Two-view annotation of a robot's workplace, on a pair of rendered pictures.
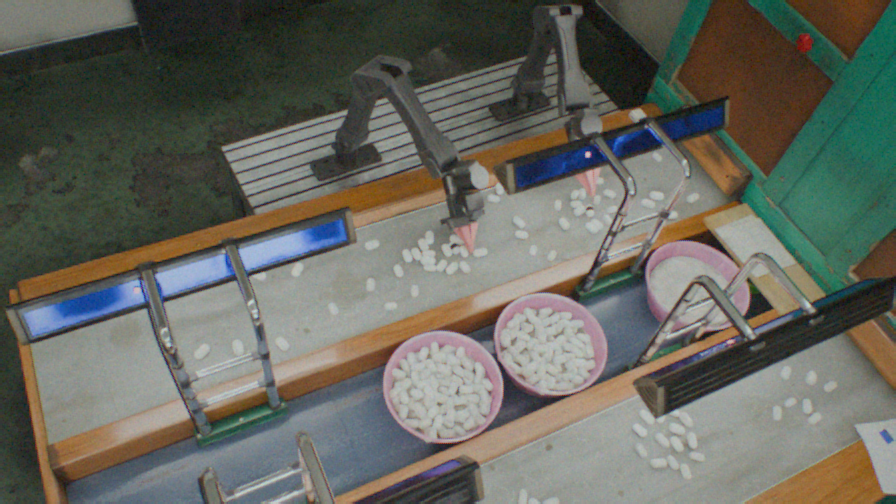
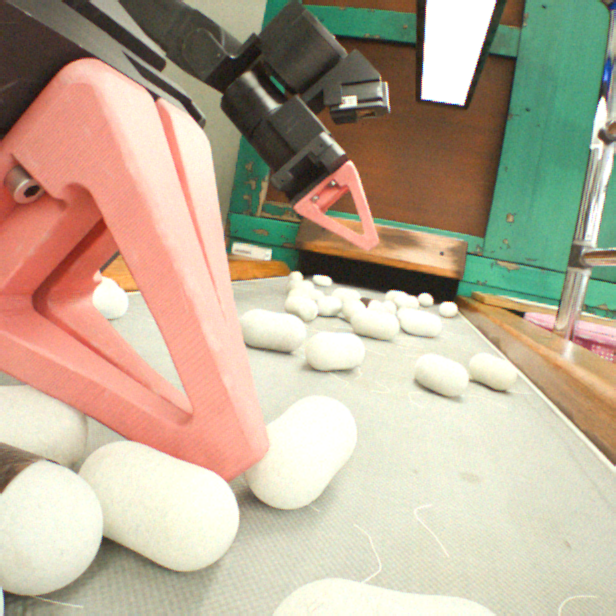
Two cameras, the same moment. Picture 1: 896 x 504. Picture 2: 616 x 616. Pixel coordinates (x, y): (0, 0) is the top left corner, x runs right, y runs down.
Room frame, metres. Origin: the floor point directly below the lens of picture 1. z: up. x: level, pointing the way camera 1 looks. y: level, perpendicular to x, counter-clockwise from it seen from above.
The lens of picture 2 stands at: (1.03, 0.00, 0.80)
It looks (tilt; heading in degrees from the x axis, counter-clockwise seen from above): 7 degrees down; 315
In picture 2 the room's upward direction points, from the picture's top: 10 degrees clockwise
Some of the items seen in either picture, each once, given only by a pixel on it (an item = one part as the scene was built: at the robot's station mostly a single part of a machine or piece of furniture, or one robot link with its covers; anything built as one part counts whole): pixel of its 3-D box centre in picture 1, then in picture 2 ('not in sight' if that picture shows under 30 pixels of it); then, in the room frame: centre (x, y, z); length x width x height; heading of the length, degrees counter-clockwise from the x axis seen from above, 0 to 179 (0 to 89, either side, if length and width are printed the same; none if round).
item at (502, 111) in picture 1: (522, 97); not in sight; (1.76, -0.14, 0.71); 0.20 x 0.07 x 0.08; 128
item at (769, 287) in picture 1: (762, 257); (575, 316); (1.24, -0.82, 0.77); 0.33 x 0.15 x 0.01; 34
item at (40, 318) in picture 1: (194, 264); not in sight; (0.71, 0.46, 1.08); 0.62 x 0.08 x 0.07; 124
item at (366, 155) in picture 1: (346, 153); not in sight; (1.39, 0.33, 0.71); 0.20 x 0.07 x 0.08; 128
